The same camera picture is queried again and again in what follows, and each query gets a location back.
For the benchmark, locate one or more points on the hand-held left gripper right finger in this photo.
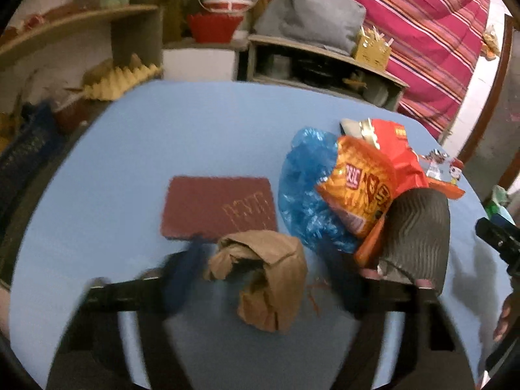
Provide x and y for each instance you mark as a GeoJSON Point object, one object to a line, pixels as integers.
{"type": "Point", "coordinates": [345, 288]}

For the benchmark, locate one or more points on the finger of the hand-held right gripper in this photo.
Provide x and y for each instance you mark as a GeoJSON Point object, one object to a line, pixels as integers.
{"type": "Point", "coordinates": [514, 266]}
{"type": "Point", "coordinates": [497, 235]}

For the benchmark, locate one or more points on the colourful printed wrapper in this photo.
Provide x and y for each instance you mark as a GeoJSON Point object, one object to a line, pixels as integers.
{"type": "Point", "coordinates": [447, 174]}

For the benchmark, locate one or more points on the grey wooden cabinet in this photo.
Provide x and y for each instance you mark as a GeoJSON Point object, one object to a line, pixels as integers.
{"type": "Point", "coordinates": [325, 71]}

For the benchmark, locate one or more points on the orange snack packet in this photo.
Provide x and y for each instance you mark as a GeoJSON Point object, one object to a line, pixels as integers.
{"type": "Point", "coordinates": [357, 183]}

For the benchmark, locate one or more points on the pale green plastic bag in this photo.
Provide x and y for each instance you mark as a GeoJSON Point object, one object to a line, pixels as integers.
{"type": "Point", "coordinates": [497, 203]}

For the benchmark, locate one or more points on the person's right hand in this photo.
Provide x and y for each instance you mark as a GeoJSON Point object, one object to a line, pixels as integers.
{"type": "Point", "coordinates": [503, 319]}

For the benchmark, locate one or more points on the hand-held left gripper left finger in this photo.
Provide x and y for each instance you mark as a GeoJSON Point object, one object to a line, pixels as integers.
{"type": "Point", "coordinates": [185, 276]}

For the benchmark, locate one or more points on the grey ribbed paper cup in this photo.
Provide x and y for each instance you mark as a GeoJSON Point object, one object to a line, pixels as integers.
{"type": "Point", "coordinates": [422, 235]}

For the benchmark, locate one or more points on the grey cushion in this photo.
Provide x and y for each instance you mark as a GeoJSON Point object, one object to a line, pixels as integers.
{"type": "Point", "coordinates": [313, 16]}

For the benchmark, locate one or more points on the red snack packet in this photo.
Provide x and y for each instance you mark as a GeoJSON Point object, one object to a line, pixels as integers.
{"type": "Point", "coordinates": [400, 150]}

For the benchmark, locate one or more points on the red plastic basket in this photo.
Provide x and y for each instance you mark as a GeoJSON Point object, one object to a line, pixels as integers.
{"type": "Point", "coordinates": [213, 28]}

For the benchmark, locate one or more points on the yellow egg tray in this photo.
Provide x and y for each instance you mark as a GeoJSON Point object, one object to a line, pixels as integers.
{"type": "Point", "coordinates": [118, 83]}

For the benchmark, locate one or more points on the dark blue plastic crate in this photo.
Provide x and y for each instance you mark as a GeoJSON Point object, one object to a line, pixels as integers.
{"type": "Point", "coordinates": [26, 150]}

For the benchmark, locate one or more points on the white box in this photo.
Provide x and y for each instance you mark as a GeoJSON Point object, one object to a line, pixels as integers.
{"type": "Point", "coordinates": [199, 65]}

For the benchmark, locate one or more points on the blue plastic bag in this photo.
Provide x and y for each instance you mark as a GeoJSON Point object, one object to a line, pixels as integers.
{"type": "Point", "coordinates": [302, 178]}

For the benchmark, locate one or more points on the brown wooden door frame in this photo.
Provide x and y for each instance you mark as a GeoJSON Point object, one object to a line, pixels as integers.
{"type": "Point", "coordinates": [493, 101]}

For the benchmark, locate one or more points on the brown paper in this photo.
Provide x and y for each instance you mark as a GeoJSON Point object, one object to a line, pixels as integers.
{"type": "Point", "coordinates": [276, 284]}

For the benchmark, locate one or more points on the dark red book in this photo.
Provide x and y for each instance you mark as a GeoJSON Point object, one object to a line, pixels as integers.
{"type": "Point", "coordinates": [211, 205]}

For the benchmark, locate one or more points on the gold paper box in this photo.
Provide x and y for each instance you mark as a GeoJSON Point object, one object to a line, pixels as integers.
{"type": "Point", "coordinates": [371, 50]}

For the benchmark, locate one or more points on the wooden wall shelf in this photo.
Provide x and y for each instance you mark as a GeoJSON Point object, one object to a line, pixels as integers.
{"type": "Point", "coordinates": [81, 24]}

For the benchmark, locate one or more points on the red striped blanket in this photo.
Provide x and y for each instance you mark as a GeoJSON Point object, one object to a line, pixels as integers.
{"type": "Point", "coordinates": [422, 28]}

